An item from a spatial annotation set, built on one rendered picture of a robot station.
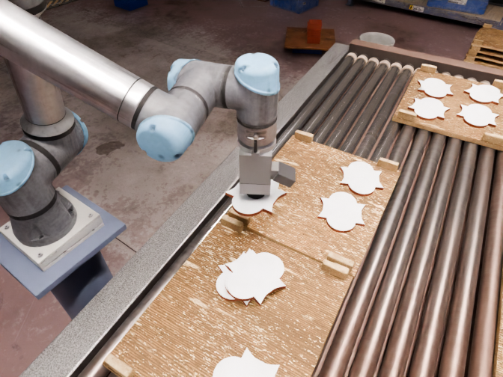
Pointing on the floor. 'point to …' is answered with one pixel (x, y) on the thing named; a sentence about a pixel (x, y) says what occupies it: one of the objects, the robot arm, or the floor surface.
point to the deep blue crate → (295, 4)
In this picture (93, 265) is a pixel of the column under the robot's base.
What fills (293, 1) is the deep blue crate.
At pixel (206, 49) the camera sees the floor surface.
